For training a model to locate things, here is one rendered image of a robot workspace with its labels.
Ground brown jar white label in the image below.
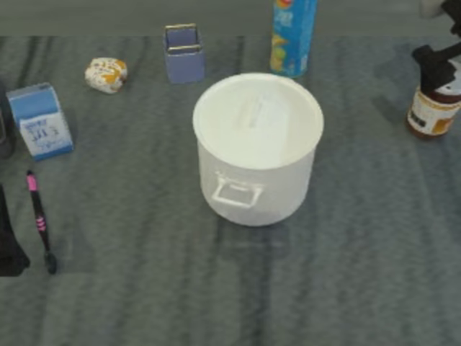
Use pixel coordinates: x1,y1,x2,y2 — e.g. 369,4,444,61
406,84,461,140

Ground white pot lid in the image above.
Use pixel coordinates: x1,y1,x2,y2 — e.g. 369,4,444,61
192,73,324,170

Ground wrapped burger, white orange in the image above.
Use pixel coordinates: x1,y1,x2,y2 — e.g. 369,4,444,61
84,57,129,94

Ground grey tablecloth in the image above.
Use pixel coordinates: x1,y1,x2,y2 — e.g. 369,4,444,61
0,34,461,346

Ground blue chips tube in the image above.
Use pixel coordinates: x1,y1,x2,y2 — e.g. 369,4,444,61
269,0,318,79

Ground blue white milk carton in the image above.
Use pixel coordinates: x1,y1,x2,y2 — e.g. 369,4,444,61
6,82,75,162

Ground white pot with handle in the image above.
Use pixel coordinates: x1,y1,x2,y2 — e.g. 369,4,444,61
196,136,320,227

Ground black pink toothbrush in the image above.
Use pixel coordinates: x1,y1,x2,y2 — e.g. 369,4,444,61
25,169,58,275

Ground purple-blue square holder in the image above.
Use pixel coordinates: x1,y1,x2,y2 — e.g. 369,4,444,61
164,24,206,84

